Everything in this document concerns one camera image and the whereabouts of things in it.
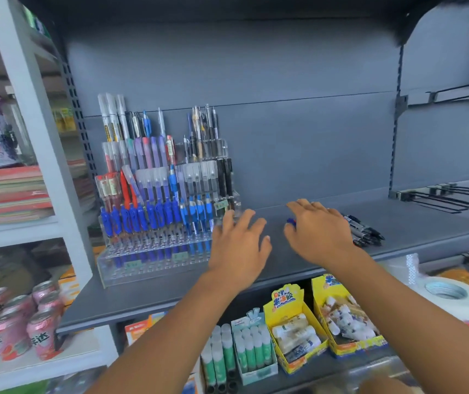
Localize person's left hand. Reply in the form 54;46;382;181
208;208;273;294

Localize person's right hand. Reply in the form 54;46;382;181
284;199;355;268

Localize person's right forearm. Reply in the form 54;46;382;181
327;248;469;394

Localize person's left forearm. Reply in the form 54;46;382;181
87;275;256;394

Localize clear acrylic pen display stand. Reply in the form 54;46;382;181
96;138;243;288

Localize bunch of black pens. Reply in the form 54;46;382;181
342;214;385;248

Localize rows of assorted pens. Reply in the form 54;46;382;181
96;92;235;269

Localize yellow glue stick box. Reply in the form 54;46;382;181
263;284;330;375
311;274;388;359

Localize grey shelf board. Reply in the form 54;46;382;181
56;192;469;337

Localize teal glue stick box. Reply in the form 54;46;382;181
231;309;279;386

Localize clear plastic bag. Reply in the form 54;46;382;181
380;253;426;285

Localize row of green glue sticks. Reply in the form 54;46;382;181
200;323;237;392

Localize red and white box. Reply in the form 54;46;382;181
124;312;166;346

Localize grey metal shelving unit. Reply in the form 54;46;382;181
13;0;469;394

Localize orange box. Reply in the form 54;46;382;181
59;266;82;310

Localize white tape roll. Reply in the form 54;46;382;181
422;276;469;326

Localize white shelving unit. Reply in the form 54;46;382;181
0;0;120;394

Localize stack of coloured notebooks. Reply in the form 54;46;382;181
0;165;55;228

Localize cluster of pink drink cans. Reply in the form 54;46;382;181
0;280;65;365

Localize clear plastic bottle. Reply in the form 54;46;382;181
2;86;36;165

